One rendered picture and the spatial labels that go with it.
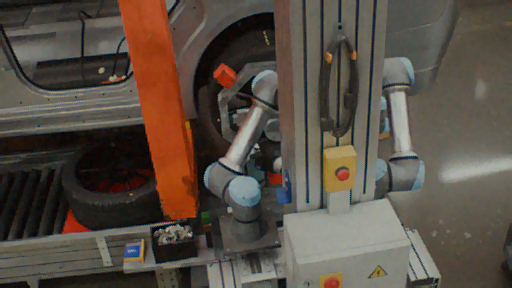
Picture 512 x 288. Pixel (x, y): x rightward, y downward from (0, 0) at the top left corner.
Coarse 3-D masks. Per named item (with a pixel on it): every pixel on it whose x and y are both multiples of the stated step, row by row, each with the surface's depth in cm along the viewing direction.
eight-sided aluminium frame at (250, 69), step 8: (248, 64) 282; (256, 64) 283; (264, 64) 283; (272, 64) 282; (240, 72) 285; (248, 72) 280; (256, 72) 280; (240, 80) 282; (248, 80) 283; (224, 88) 290; (232, 88) 284; (224, 96) 287; (232, 96) 287; (224, 104) 289; (224, 112) 292; (224, 120) 295; (224, 128) 298; (224, 136) 301; (232, 136) 301; (280, 144) 313; (280, 152) 312
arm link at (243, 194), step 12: (240, 180) 225; (252, 180) 225; (228, 192) 225; (240, 192) 220; (252, 192) 221; (228, 204) 229; (240, 204) 221; (252, 204) 222; (240, 216) 225; (252, 216) 225
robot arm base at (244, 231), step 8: (232, 216) 232; (264, 216) 234; (232, 224) 232; (240, 224) 228; (248, 224) 227; (256, 224) 228; (264, 224) 232; (232, 232) 232; (240, 232) 230; (248, 232) 228; (256, 232) 229; (264, 232) 232; (240, 240) 231; (248, 240) 230; (256, 240) 231
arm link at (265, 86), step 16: (256, 80) 230; (272, 80) 226; (256, 96) 228; (272, 96) 225; (256, 112) 229; (272, 112) 230; (240, 128) 232; (256, 128) 229; (240, 144) 230; (224, 160) 231; (240, 160) 231; (208, 176) 233; (224, 176) 229
